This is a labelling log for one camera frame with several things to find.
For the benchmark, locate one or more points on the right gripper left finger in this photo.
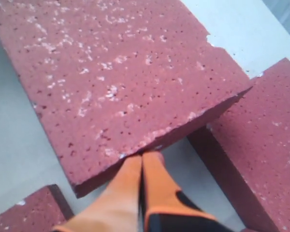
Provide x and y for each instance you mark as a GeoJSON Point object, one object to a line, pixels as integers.
{"type": "Point", "coordinates": [116, 209]}

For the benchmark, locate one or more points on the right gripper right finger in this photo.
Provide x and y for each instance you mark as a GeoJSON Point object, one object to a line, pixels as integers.
{"type": "Point", "coordinates": [166, 207]}

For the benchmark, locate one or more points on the right middle-row red brick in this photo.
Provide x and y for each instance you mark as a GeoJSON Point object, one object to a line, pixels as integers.
{"type": "Point", "coordinates": [247, 151]}

